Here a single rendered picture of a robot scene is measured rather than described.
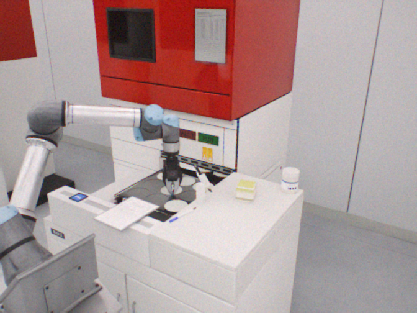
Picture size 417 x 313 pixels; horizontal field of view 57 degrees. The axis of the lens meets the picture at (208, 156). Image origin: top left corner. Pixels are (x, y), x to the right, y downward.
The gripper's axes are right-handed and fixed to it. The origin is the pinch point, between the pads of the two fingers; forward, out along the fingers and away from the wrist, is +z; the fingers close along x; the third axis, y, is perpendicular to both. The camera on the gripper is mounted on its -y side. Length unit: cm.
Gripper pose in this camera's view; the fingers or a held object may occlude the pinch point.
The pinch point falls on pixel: (172, 193)
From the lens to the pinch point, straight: 175.5
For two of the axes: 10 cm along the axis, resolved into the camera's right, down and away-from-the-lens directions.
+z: -0.1, 9.3, 3.8
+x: -9.8, 0.6, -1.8
